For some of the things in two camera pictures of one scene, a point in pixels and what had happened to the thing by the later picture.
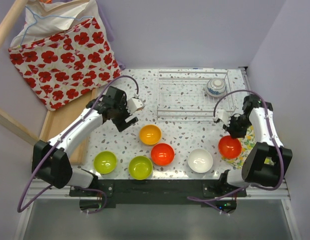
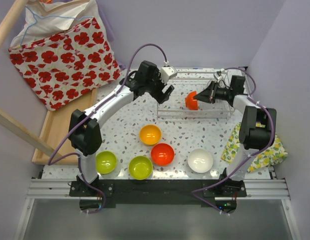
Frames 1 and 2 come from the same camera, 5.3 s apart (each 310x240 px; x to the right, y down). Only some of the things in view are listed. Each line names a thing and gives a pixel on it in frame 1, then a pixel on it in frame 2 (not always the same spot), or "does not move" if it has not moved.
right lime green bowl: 140,167 does not move
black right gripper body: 239,124 → 219,93
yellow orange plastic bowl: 150,134 does not move
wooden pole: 7,23 does not move
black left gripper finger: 121,123 → 161,96
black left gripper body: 123,122 → 159,87
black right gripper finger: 234,134 → 204,96
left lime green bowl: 105,162 does not move
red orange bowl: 228,147 → 191,103
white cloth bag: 44,18 does not move
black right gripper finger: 228,128 → 208,92
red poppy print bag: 62,66 does not move
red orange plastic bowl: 162,154 does not move
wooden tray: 55,119 does not move
